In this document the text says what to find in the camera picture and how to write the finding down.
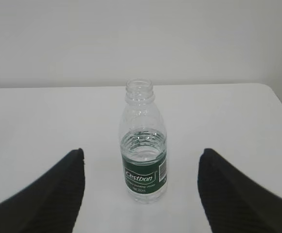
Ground clear green-label water bottle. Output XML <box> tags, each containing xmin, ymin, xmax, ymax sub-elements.
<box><xmin>118</xmin><ymin>79</ymin><xmax>167</xmax><ymax>203</ymax></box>

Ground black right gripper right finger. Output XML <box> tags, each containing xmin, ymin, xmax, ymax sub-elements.
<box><xmin>197</xmin><ymin>149</ymin><xmax>282</xmax><ymax>233</ymax></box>

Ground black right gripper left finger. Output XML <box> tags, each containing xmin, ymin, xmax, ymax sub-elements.
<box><xmin>0</xmin><ymin>149</ymin><xmax>85</xmax><ymax>233</ymax></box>

